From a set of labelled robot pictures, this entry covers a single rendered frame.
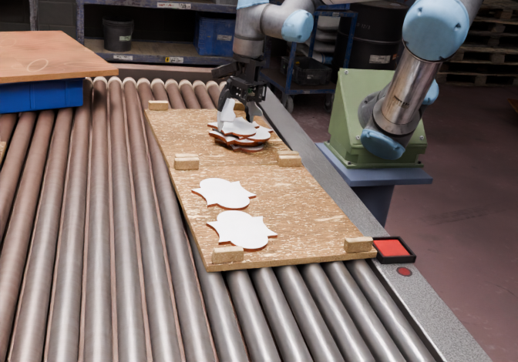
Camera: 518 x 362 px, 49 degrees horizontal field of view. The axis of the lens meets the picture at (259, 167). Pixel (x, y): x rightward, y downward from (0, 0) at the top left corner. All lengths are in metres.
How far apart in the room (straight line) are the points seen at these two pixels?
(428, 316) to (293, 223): 0.33
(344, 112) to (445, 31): 0.63
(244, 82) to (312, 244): 0.50
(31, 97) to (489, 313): 2.11
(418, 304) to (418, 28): 0.51
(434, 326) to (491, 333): 1.66
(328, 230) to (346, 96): 0.61
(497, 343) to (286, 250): 1.69
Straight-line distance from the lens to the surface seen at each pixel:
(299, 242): 1.15
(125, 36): 5.56
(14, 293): 1.04
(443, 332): 1.05
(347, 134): 1.69
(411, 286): 1.14
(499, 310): 2.88
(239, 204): 1.23
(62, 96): 1.78
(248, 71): 1.45
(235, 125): 1.54
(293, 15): 1.37
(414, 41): 1.17
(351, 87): 1.73
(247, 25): 1.43
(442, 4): 1.14
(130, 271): 1.05
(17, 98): 1.74
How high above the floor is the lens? 1.53
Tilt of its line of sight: 25 degrees down
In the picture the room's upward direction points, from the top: 8 degrees clockwise
